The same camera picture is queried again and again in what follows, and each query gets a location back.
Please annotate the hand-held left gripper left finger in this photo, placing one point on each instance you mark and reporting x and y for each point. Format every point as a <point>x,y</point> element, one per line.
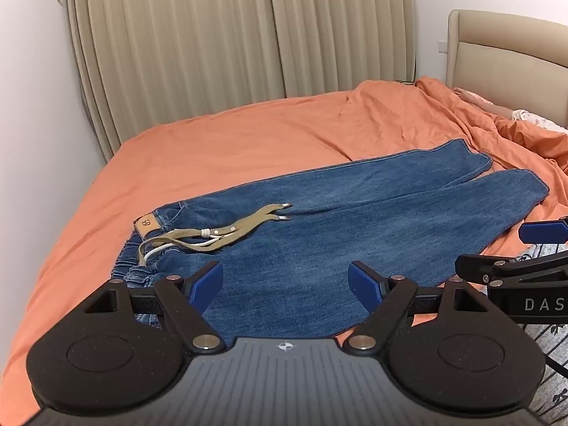
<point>209,285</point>

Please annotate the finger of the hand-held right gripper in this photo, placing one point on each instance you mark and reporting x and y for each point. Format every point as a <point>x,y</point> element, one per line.
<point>501,270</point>
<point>539,232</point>

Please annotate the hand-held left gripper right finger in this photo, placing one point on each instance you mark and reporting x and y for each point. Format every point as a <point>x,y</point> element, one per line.
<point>361,282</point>

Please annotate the blue denim pants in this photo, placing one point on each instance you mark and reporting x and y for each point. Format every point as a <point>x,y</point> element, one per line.
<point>337,226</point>

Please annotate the white floral cloth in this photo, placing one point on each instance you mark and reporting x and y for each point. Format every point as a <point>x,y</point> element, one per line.
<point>537,120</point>

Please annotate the orange bed blanket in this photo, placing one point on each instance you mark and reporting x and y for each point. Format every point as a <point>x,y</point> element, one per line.
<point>248,142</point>

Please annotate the beige padded headboard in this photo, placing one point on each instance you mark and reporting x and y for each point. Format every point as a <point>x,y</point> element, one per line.
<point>510,53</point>

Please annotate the beige pleated curtain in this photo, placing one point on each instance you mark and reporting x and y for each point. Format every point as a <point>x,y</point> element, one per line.
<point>177,53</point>
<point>341,26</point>

